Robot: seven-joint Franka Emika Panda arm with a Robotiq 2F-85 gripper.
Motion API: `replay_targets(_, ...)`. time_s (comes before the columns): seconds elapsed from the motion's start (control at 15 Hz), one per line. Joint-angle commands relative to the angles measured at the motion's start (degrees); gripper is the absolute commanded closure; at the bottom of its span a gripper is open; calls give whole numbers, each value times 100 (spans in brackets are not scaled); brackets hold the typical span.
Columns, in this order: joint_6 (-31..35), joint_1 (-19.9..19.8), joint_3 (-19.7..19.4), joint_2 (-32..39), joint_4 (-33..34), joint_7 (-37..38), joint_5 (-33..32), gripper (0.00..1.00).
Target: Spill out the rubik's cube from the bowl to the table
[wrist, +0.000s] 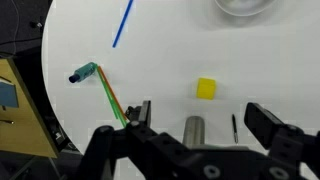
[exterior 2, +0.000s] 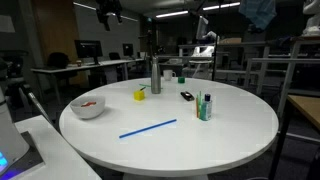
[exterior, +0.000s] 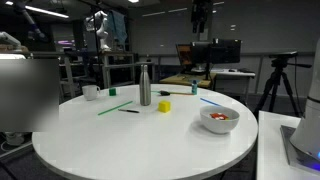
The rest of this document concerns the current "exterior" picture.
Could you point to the small rubik's cube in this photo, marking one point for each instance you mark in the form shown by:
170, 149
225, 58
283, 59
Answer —
219, 116

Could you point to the white ceramic bowl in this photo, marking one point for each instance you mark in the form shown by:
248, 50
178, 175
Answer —
219, 126

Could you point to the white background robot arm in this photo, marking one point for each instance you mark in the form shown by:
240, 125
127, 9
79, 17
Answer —
98, 24

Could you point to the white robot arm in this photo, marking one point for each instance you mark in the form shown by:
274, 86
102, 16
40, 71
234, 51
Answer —
306, 137

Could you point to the yellow cube block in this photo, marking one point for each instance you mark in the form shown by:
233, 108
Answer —
164, 106

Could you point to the green cube block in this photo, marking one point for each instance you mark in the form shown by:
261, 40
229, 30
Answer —
112, 92

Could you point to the black brush head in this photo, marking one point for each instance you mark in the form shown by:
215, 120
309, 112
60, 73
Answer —
164, 93

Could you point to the stainless steel water bottle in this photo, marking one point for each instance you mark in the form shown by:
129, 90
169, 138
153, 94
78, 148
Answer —
145, 86

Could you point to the green straw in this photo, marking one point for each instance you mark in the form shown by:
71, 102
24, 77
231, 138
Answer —
114, 108

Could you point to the blue sanitizer bottle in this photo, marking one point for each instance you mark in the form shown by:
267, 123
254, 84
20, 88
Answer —
194, 87

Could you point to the wooden side table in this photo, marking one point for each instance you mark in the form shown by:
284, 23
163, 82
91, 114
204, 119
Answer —
203, 81

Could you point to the black pen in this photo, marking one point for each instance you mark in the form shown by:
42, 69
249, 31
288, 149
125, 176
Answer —
127, 110

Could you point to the blue straw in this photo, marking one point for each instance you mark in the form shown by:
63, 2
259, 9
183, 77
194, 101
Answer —
210, 102

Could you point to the white ceramic mug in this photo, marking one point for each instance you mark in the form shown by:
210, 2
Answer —
90, 92

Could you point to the black computer monitor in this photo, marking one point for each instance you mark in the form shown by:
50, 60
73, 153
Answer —
196, 57

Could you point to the blue hanging cloth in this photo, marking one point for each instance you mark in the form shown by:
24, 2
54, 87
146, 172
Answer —
117, 25

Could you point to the metal frame workbench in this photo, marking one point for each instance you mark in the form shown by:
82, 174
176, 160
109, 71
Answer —
118, 68

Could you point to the black camera tripod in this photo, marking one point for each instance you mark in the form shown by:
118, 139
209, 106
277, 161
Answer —
279, 62

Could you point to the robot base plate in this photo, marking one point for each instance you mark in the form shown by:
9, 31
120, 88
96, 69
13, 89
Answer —
295, 157

